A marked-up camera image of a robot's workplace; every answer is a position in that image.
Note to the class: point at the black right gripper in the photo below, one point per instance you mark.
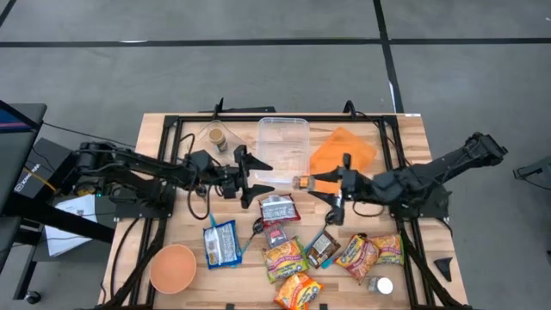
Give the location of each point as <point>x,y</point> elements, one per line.
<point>352,183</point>

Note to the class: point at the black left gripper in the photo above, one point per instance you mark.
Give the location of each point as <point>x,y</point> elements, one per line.
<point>232,181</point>

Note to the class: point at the small orange spice jar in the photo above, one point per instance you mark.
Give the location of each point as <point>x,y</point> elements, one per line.
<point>303,182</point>

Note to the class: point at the red-bordered food packet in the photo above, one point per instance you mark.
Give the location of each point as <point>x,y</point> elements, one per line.
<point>280,210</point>

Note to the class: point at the glass jar of brown spice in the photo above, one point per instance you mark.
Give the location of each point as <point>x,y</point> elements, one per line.
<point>216,135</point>

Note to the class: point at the blue ramen packet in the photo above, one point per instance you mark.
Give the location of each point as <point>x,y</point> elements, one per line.
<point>221,245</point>

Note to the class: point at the yellow ramen packet pink band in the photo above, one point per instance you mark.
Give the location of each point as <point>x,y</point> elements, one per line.
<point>391,249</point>

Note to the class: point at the white-lidded spice jar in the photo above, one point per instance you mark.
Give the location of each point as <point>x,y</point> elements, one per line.
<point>382,286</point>

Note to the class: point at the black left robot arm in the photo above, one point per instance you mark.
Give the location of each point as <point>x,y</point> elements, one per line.
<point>142,165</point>

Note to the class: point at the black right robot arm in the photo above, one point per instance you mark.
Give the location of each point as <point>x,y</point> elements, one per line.
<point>430,170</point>

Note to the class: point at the brown food packet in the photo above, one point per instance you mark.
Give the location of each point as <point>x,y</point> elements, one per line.
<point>323,249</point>

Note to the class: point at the clear plastic container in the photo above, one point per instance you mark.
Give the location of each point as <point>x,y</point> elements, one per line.
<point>282,146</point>

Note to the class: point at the orange plastic lid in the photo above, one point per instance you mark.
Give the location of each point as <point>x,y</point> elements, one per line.
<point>344,146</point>

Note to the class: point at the clear plastic tray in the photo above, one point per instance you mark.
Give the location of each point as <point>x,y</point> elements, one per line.
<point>204,141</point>

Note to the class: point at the orange ramen packet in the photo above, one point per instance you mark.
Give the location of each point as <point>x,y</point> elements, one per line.
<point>357,258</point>
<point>297,293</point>

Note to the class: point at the yellow ramen packet green edge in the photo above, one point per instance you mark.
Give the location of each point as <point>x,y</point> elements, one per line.
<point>284,260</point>

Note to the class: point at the orange bowl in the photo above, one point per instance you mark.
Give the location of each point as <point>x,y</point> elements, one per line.
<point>172,269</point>

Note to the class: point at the black triangular plastic piece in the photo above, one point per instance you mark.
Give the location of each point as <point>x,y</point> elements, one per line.
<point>444,268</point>

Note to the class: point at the white paper sheet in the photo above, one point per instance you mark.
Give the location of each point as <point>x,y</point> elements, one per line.
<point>64,241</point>

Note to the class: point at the black computer box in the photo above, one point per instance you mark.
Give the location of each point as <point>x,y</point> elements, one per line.
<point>51,159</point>

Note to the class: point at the black monitor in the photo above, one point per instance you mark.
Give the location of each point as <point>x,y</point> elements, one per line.
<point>17,150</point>

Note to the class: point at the black caster wheel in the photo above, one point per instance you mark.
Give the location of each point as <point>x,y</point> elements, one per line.
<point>32,297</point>

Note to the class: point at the black metal rig frame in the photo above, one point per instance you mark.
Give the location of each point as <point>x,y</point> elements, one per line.
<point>193,117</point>

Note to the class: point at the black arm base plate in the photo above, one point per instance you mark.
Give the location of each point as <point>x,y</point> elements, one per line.
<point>430,212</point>
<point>129,211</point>

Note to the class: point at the black cart frame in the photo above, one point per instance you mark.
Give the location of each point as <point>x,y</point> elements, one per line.
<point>64,221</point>

